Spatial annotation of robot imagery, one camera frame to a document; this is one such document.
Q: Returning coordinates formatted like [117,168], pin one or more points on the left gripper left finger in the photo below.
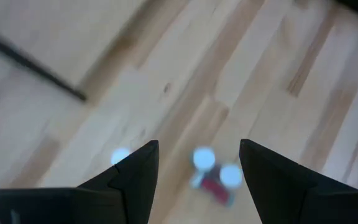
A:
[104,205]

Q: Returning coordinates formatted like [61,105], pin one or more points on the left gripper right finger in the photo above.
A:
[291,199]

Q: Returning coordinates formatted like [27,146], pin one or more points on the teal medicine bottle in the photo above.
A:
[204,158]

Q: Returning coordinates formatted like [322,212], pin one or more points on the teal bottle red pills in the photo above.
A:
[217,191]
[231,175]

